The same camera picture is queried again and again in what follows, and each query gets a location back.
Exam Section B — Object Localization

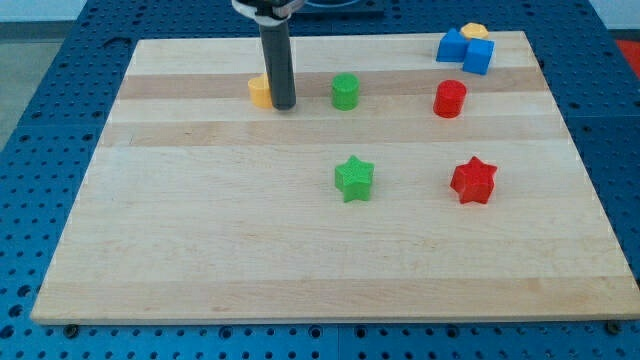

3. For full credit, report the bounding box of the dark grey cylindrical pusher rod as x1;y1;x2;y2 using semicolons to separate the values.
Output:
259;21;297;111

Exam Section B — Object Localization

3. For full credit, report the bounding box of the white and grey tool mount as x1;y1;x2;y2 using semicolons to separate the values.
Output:
231;0;305;26

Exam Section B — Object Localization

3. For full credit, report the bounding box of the yellow heart block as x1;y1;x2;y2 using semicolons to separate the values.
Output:
247;73;273;109

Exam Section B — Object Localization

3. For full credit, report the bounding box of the green cylinder block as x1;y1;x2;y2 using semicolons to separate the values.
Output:
331;73;360;111

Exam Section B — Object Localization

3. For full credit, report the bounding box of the green star block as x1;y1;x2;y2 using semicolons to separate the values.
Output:
334;155;375;202

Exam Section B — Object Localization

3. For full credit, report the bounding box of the blue triangular block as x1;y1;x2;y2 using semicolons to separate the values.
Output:
436;28;469;63

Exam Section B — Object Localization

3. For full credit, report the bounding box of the red cylinder block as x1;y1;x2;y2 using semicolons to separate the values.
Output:
433;79;467;118

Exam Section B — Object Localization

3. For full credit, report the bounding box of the light wooden board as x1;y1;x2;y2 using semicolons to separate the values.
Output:
31;31;639;325

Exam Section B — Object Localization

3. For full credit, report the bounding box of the yellow hexagon block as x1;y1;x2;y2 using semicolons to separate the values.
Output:
460;22;489;40

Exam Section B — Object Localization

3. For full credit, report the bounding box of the blue cube block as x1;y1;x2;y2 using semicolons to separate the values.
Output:
462;38;495;75

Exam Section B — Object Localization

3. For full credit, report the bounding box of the red star block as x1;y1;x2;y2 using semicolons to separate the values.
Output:
450;156;498;204

